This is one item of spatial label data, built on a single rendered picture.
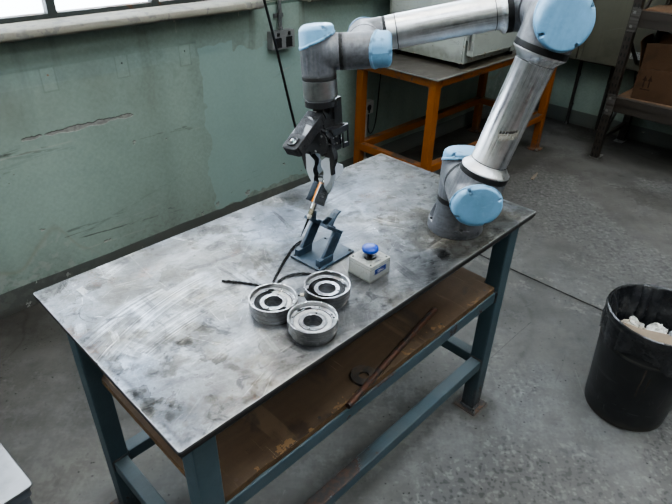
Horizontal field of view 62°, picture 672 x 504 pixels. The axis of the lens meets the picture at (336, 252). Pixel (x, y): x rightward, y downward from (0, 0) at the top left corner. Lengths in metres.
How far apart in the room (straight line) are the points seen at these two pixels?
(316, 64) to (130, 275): 0.65
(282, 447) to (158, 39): 1.92
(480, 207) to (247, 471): 0.77
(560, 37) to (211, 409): 0.96
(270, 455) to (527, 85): 0.95
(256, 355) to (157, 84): 1.81
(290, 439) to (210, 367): 0.29
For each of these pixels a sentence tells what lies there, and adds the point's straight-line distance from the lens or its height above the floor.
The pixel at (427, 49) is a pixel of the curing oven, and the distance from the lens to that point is 3.38.
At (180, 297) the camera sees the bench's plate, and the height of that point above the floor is 0.80.
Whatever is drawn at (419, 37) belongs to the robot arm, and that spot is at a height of 1.30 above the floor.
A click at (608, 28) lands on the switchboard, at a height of 0.81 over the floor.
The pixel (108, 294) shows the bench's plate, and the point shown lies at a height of 0.80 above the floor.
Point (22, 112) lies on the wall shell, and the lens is 2.52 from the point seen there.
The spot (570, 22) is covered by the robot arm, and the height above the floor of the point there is 1.37.
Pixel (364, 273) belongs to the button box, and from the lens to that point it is 1.31.
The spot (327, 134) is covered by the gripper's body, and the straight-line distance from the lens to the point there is 1.25.
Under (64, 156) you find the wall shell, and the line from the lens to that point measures 2.62.
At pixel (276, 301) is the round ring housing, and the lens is 1.23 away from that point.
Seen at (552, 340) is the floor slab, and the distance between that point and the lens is 2.56.
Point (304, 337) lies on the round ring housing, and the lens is 1.12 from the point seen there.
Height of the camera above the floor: 1.56
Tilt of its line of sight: 32 degrees down
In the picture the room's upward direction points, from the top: 1 degrees clockwise
